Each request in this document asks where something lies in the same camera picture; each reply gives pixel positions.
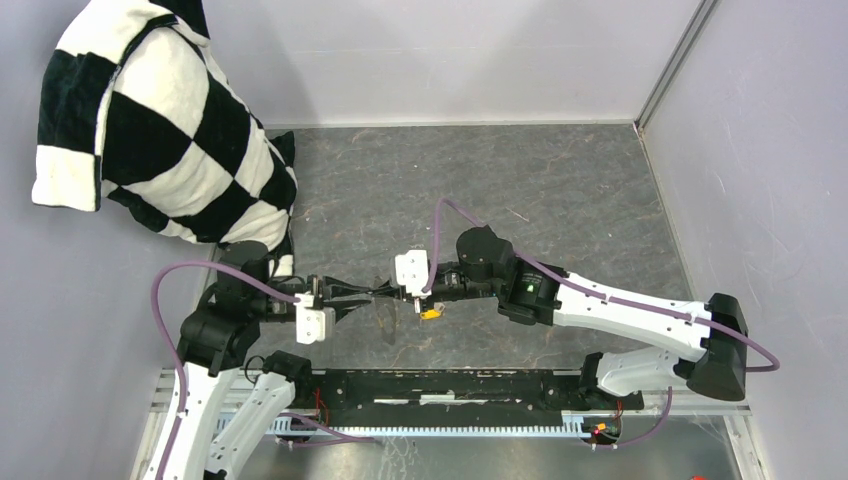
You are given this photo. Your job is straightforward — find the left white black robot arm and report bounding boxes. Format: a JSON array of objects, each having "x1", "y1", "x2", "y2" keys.
[{"x1": 144, "y1": 241, "x2": 365, "y2": 479}]

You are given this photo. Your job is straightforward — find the yellow tagged key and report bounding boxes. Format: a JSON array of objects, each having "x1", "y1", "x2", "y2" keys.
[{"x1": 419, "y1": 302, "x2": 445, "y2": 321}]

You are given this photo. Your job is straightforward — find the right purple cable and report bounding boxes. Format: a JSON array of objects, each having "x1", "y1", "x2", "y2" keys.
[{"x1": 423, "y1": 197, "x2": 781, "y2": 374}]

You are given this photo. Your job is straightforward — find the black white checkered cloth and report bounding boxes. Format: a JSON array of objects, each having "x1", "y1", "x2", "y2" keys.
[{"x1": 31, "y1": 1, "x2": 298, "y2": 277}]

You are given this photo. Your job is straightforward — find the purple cable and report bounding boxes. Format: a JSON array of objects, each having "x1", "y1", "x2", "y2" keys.
[
  {"x1": 150, "y1": 260, "x2": 309, "y2": 480},
  {"x1": 423, "y1": 197, "x2": 781, "y2": 374}
]

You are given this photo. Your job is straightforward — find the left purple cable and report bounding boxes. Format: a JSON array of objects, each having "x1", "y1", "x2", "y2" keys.
[{"x1": 150, "y1": 260, "x2": 309, "y2": 480}]

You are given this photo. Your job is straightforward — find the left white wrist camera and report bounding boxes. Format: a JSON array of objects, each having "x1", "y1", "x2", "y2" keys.
[{"x1": 294, "y1": 293, "x2": 336, "y2": 345}]

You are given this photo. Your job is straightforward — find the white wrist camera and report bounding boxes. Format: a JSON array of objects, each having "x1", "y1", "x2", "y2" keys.
[
  {"x1": 294, "y1": 293, "x2": 336, "y2": 345},
  {"x1": 391, "y1": 249, "x2": 429, "y2": 298}
]

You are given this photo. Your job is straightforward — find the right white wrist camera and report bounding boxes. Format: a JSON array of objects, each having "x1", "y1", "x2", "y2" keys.
[{"x1": 391, "y1": 249, "x2": 429, "y2": 298}]

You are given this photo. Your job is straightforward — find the white toothed cable duct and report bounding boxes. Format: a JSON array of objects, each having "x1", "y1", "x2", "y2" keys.
[{"x1": 266, "y1": 416, "x2": 590, "y2": 439}]

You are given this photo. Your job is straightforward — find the aluminium corner profile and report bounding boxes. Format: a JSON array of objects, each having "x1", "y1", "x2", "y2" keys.
[{"x1": 634, "y1": 0, "x2": 721, "y2": 136}]

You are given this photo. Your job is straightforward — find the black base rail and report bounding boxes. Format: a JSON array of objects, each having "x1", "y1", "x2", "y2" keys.
[{"x1": 291, "y1": 369, "x2": 645, "y2": 427}]

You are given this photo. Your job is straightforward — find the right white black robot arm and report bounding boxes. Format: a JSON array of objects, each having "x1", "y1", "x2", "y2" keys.
[{"x1": 390, "y1": 226, "x2": 748, "y2": 408}]

